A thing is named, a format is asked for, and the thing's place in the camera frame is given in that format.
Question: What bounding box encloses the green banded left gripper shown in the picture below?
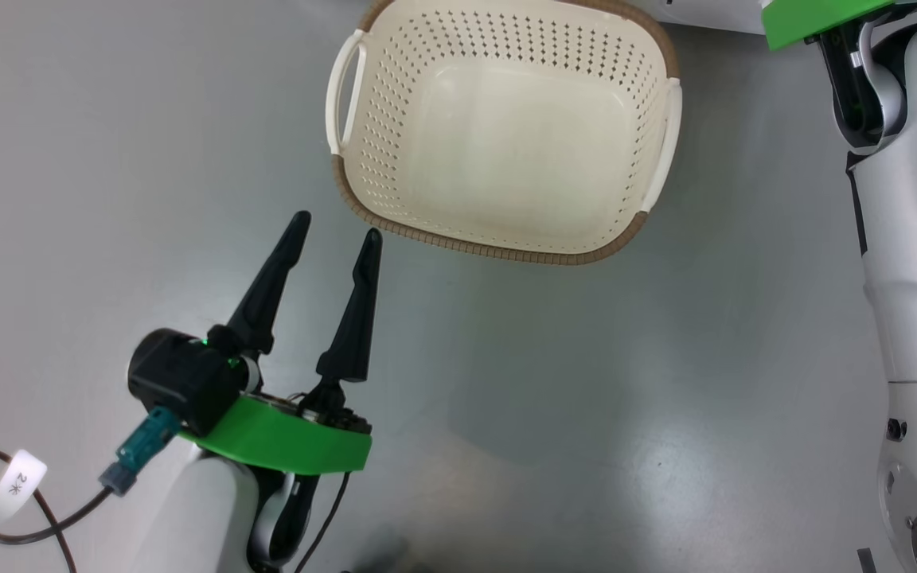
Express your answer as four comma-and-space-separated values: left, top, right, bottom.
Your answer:
178, 210, 384, 477

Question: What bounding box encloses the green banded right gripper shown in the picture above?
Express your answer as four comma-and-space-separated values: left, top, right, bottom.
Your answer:
760, 0, 899, 52

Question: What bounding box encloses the white washing machine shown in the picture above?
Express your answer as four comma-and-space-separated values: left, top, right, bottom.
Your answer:
634, 0, 767, 36

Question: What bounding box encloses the cream perforated laundry basket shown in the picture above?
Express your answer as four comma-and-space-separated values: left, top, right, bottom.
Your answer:
325, 0, 683, 267

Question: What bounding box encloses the thin black cable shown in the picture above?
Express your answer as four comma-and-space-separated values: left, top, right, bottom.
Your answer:
293, 471, 351, 573

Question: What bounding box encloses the white cable tag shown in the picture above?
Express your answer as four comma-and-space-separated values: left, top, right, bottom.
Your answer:
0, 449, 49, 533

